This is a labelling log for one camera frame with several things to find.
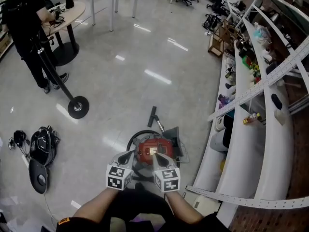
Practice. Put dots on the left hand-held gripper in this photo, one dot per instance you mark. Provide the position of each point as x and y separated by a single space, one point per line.
117 178

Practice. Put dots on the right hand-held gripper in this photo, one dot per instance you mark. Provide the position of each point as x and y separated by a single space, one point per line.
169 181

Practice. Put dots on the person's right forearm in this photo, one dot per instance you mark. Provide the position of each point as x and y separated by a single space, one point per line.
183 209

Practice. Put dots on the person's left forearm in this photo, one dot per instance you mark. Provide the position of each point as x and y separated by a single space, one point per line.
96 207

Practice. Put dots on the black vacuum floor nozzle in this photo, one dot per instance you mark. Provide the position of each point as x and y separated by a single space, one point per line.
152 116

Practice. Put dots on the dark grey box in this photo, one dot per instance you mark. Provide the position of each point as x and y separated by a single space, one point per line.
175 139

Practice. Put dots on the person's black shoe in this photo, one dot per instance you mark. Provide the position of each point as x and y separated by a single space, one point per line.
139 187

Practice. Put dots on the person's black trousers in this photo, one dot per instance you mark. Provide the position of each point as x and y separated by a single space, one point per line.
140 207

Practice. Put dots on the yellow container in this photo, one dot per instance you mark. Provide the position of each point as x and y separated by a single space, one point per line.
222 165

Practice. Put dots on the grey round bin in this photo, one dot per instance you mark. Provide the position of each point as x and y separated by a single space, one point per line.
218 142

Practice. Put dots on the cream lidded bin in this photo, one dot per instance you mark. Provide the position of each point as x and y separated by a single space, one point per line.
206 205

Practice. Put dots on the black coat stand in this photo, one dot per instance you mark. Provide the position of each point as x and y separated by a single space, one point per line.
78 112

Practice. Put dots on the white canister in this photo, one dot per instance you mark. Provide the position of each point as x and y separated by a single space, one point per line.
219 123

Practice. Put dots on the black bin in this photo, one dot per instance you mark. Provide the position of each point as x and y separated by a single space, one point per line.
228 132

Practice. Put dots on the white metal shelving unit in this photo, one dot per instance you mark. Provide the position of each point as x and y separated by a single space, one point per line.
241 153

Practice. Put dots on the open black hard-shell backpack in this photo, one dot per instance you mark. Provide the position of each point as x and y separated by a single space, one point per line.
42 144

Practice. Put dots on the person's black shirt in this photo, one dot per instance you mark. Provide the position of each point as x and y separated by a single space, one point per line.
70 226

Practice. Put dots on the purple item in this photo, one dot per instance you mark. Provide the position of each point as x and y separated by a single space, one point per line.
223 100

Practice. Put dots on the amber drink bottle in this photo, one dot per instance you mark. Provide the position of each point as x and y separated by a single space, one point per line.
252 118

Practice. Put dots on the black headset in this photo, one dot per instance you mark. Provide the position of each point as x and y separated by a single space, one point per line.
19 138

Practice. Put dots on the small black white device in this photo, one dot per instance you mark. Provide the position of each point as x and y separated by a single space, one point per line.
11 144

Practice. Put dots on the beige rounded object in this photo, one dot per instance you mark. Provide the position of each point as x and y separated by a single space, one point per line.
279 117

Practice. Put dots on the black oval pouch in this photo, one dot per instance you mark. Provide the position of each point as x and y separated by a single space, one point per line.
276 101

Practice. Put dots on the green toy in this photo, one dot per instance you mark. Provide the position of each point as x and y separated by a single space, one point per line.
247 62

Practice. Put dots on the black soft backpack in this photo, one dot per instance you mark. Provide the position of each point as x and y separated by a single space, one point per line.
211 22

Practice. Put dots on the round wooden table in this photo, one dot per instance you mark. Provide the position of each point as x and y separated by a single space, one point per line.
72 11

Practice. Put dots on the grey black handheld device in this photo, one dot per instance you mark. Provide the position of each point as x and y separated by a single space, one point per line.
59 10

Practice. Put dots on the black kettle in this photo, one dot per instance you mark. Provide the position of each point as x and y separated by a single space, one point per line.
69 3

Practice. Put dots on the wooden frame stool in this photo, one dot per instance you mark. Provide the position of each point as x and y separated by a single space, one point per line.
213 48

